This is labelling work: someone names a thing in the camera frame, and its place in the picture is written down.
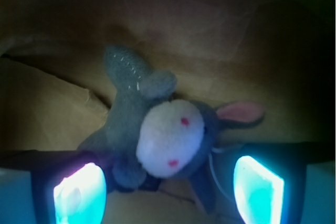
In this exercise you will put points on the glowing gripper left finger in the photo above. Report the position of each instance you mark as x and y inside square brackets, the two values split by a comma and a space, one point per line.
[52, 187]

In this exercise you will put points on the gray plush bunny toy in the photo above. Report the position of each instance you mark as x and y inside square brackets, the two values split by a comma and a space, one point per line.
[149, 135]

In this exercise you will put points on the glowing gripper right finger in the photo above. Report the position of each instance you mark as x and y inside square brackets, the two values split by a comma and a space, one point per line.
[286, 183]

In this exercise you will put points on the brown paper bag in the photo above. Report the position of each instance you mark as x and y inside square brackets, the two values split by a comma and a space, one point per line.
[280, 53]

